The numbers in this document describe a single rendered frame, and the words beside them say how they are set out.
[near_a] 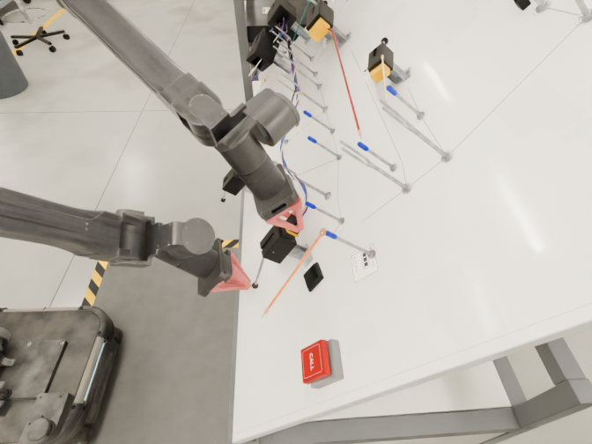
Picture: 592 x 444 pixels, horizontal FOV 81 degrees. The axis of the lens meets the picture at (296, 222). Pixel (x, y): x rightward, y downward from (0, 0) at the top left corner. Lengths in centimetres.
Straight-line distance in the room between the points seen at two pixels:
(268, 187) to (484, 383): 67
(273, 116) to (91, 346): 137
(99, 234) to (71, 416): 115
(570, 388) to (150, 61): 87
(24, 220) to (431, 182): 51
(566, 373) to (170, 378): 146
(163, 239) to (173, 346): 131
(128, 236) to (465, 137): 51
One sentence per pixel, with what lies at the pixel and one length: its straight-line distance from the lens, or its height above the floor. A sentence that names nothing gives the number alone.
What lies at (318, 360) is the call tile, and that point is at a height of 112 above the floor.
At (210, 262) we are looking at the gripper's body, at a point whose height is 112.
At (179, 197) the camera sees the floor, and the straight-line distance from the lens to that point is 241.
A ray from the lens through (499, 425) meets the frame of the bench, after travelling 94.
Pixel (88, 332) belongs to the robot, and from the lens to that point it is 174.
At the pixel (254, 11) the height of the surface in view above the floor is 112.
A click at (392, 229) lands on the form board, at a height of 122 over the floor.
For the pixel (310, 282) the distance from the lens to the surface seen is 63.
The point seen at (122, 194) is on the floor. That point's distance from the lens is 258.
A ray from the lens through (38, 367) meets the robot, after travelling 174.
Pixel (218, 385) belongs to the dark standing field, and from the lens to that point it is 172.
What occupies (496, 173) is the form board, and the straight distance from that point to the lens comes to 49.
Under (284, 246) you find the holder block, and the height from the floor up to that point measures 113.
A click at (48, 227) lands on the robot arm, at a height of 132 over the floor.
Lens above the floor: 163
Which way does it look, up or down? 49 degrees down
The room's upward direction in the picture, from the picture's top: straight up
